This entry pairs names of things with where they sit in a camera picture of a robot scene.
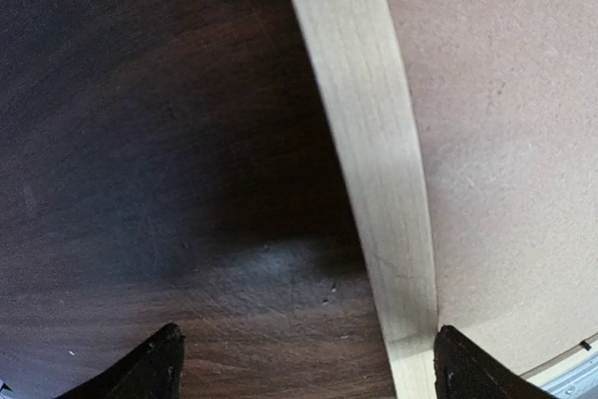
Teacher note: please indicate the light wooden picture frame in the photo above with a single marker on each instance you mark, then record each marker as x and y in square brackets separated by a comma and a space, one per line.
[356, 57]

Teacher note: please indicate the brown backing board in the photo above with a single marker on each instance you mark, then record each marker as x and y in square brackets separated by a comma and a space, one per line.
[505, 98]

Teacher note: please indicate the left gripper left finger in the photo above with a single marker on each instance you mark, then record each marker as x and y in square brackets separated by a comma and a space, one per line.
[151, 370]

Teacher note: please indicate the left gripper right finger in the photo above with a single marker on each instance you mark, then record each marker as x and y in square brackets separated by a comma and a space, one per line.
[464, 370]

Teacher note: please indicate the aluminium front rail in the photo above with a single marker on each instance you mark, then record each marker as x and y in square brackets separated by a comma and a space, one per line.
[580, 382]

